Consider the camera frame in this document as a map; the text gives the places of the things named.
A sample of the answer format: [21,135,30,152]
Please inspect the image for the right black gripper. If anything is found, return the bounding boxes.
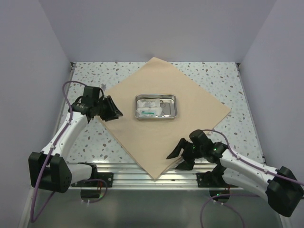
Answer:
[167,138,204,171]

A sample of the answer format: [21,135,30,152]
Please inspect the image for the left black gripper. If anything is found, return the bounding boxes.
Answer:
[94,95,123,122]

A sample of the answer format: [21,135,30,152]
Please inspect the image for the white blue sachet packet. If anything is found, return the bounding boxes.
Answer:
[139,110,157,118]

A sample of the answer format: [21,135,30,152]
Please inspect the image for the beige cloth drape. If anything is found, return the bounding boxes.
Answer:
[103,57,230,179]

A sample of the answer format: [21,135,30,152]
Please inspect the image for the stainless steel tray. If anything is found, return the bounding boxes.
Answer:
[135,94,178,121]

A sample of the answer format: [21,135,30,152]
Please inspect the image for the steel hemostat forceps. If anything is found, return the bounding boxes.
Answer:
[160,100,171,117]

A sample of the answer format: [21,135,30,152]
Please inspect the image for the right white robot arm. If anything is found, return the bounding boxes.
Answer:
[167,138,304,217]

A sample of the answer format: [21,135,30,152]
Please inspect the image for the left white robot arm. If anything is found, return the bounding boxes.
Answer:
[28,95,123,193]

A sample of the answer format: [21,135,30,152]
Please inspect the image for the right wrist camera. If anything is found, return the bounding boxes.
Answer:
[189,129,214,150]

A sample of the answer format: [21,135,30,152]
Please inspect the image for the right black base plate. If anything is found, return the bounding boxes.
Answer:
[196,171,236,188]

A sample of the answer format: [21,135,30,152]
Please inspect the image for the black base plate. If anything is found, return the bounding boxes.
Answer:
[196,171,236,188]
[71,172,114,188]

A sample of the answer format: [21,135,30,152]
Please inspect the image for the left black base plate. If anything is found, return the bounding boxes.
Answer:
[71,172,114,188]

